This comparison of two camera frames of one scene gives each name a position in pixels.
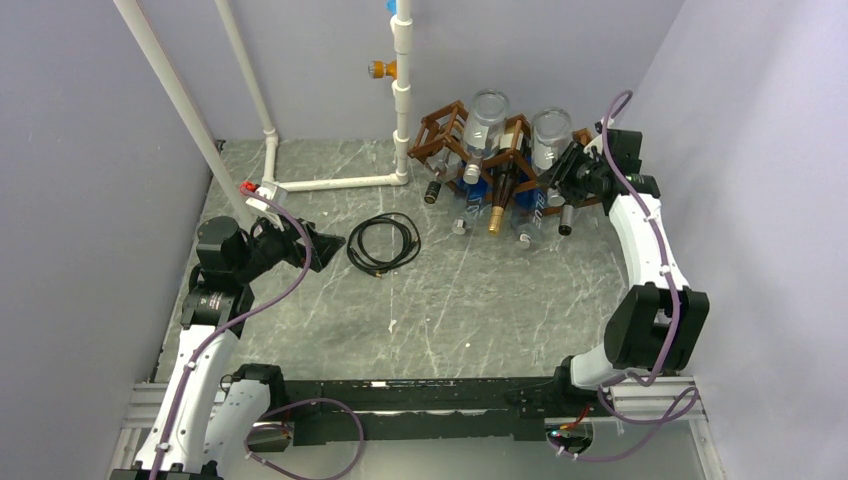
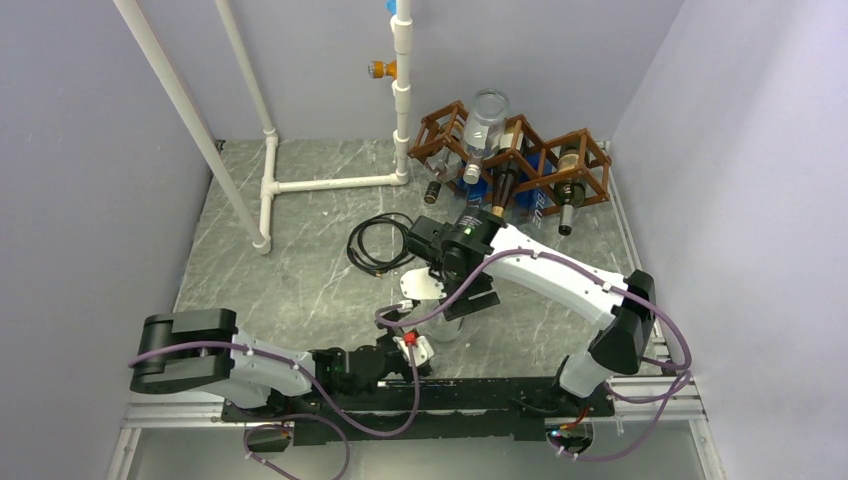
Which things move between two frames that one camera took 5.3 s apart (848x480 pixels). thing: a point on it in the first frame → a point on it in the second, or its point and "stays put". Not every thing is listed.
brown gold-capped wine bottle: x=503 y=181 stays put
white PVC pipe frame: x=403 y=42 stays put
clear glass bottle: x=483 y=129 stays put
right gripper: x=562 y=177 → x=463 y=304
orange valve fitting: x=378 y=69 stays put
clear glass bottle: x=551 y=131 → x=437 y=326
